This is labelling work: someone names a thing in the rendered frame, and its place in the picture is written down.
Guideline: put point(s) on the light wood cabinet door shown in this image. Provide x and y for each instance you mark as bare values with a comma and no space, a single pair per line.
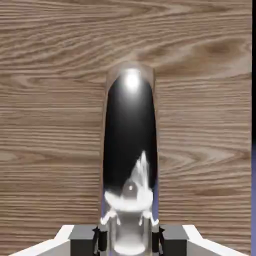
50,120

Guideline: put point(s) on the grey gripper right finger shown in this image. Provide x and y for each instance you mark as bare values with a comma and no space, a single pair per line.
174,240

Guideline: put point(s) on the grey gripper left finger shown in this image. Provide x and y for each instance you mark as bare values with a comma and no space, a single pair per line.
82,240

